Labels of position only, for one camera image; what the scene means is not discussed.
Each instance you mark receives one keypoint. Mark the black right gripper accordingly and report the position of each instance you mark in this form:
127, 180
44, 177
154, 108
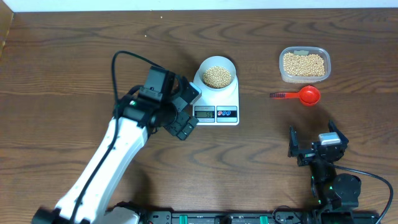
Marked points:
306, 155

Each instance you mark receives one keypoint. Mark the soybeans pile in bowl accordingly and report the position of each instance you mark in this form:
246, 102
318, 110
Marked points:
217, 77

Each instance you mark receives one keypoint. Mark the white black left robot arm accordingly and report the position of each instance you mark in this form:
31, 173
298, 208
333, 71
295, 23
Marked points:
160, 103

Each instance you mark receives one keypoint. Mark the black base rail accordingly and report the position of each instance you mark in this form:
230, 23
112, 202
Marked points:
281, 215

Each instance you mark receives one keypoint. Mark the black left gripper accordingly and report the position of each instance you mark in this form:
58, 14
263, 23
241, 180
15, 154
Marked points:
182, 124

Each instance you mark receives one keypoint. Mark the clear container of soybeans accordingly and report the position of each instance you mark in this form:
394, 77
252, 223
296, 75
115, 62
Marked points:
304, 65

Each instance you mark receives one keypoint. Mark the grey plastic bowl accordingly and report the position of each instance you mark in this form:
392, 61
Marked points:
218, 61

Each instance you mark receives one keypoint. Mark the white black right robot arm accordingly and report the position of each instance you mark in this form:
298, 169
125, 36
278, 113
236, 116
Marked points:
337, 194

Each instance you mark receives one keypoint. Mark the red plastic scoop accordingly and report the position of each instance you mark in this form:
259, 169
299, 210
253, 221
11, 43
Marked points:
308, 95

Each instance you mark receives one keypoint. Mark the white digital kitchen scale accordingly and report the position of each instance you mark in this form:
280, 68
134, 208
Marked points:
216, 107

